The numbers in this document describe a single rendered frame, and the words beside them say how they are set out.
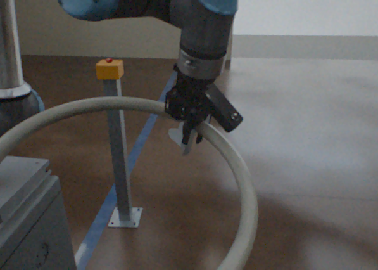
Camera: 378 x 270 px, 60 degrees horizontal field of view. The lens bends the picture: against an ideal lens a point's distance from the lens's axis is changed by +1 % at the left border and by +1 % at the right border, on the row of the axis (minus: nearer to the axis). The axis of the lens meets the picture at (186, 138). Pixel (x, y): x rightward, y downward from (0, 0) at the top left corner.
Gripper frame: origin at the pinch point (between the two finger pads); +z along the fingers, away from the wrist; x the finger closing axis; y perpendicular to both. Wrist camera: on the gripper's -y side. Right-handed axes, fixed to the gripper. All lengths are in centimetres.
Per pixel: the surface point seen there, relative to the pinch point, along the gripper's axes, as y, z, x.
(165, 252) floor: 23, 131, -36
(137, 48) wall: 386, 271, -413
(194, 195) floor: 39, 144, -92
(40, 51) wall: 561, 313, -308
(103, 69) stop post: 90, 42, -54
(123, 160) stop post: 72, 96, -50
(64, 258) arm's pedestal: 36, 71, 19
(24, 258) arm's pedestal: 33, 46, 32
